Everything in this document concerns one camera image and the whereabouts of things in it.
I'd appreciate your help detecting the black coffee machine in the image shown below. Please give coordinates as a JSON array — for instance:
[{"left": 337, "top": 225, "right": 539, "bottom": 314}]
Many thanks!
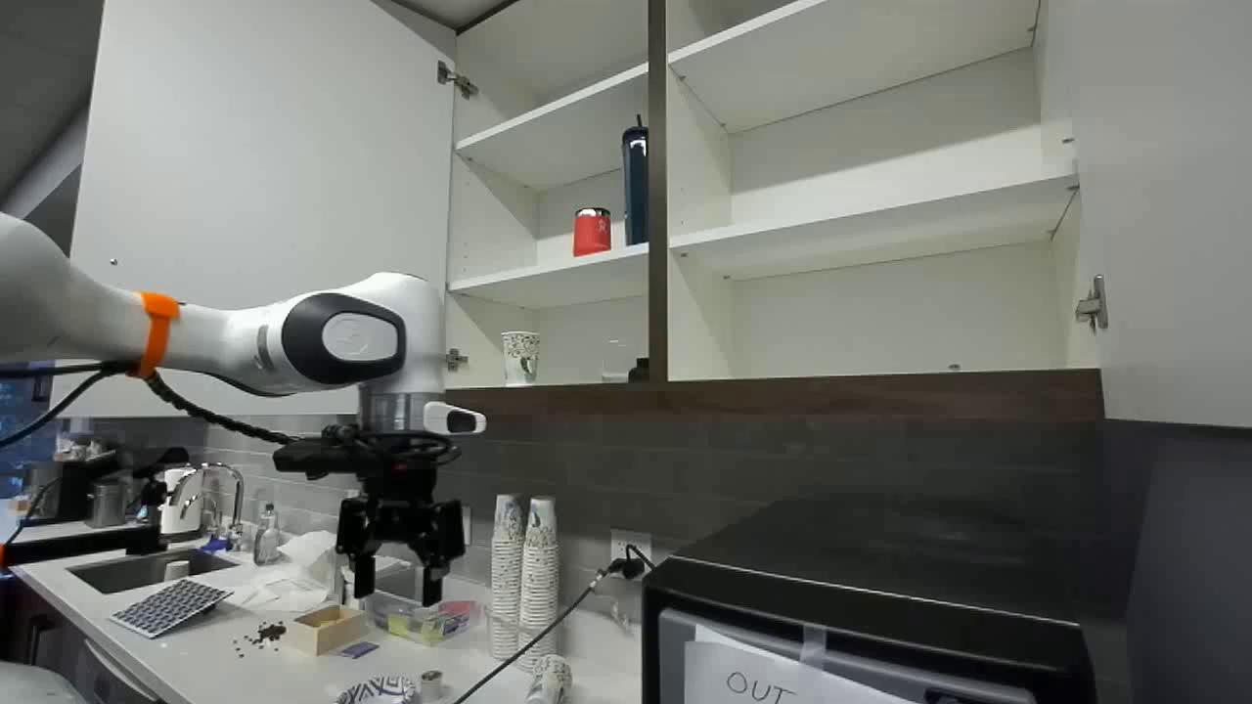
[{"left": 54, "top": 451, "right": 121, "bottom": 518}]

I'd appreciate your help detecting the black microwave oven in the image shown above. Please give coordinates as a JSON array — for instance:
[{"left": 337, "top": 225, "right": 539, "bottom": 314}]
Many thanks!
[{"left": 641, "top": 495, "right": 1130, "bottom": 704}]

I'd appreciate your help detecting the clear small bottle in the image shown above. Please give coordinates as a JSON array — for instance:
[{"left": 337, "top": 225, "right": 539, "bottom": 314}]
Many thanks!
[{"left": 256, "top": 503, "right": 283, "bottom": 565}]

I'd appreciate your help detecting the small black object in cupboard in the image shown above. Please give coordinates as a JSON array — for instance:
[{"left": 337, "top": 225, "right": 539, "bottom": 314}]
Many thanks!
[{"left": 625, "top": 357, "right": 648, "bottom": 384}]

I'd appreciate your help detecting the white cupboard door by robot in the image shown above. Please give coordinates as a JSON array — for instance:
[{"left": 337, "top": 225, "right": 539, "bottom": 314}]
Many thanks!
[{"left": 59, "top": 0, "right": 461, "bottom": 421}]

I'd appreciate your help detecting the small cardboard box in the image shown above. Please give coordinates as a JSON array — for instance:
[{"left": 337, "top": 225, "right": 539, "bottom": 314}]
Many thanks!
[{"left": 283, "top": 607, "right": 369, "bottom": 657}]

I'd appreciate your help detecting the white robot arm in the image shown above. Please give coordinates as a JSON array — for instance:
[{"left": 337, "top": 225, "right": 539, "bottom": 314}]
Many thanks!
[{"left": 0, "top": 215, "right": 487, "bottom": 607}]

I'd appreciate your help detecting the right stack of paper cups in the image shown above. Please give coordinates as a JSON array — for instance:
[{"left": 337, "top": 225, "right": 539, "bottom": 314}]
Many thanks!
[{"left": 522, "top": 495, "right": 561, "bottom": 667}]

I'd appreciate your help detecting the dark blue tumbler bottle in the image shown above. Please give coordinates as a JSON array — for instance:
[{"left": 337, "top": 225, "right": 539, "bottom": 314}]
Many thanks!
[{"left": 622, "top": 112, "right": 648, "bottom": 246}]

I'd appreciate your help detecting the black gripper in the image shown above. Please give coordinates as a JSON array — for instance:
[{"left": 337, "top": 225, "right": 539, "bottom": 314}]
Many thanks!
[{"left": 337, "top": 443, "right": 467, "bottom": 607}]

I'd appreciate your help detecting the kitchen sink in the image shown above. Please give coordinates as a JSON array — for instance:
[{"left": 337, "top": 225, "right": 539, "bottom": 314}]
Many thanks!
[{"left": 73, "top": 546, "right": 222, "bottom": 594}]

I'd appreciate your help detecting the patterned paper cup in cupboard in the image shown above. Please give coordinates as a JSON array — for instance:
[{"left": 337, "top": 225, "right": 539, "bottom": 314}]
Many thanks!
[{"left": 500, "top": 327, "right": 539, "bottom": 385}]

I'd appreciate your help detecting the white crumpled paper towel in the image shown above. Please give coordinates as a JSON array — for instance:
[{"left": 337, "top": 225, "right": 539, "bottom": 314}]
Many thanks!
[{"left": 283, "top": 532, "right": 347, "bottom": 585}]

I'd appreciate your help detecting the white wall cupboard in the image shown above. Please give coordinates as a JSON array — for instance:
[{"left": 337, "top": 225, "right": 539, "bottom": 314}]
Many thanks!
[{"left": 450, "top": 0, "right": 1100, "bottom": 385}]

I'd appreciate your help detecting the black power cable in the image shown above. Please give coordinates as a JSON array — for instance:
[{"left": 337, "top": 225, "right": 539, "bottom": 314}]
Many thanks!
[{"left": 450, "top": 546, "right": 654, "bottom": 704}]

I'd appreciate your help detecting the clear plastic container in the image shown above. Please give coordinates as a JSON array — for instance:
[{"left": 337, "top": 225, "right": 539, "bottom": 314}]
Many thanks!
[{"left": 369, "top": 590, "right": 479, "bottom": 646}]

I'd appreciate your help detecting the white electric kettle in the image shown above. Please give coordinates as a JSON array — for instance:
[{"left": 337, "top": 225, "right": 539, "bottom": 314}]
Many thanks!
[{"left": 159, "top": 466, "right": 202, "bottom": 534}]

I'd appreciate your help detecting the red cup on shelf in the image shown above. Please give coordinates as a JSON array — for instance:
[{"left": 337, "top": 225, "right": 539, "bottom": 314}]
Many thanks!
[{"left": 571, "top": 208, "right": 612, "bottom": 255}]

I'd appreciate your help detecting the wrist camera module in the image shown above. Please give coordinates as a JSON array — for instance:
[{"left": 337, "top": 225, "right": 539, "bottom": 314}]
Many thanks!
[{"left": 273, "top": 435, "right": 455, "bottom": 479}]

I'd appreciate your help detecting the white cupboard door far side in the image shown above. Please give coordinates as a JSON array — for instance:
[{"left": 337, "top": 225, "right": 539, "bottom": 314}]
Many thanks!
[{"left": 1040, "top": 0, "right": 1252, "bottom": 426}]

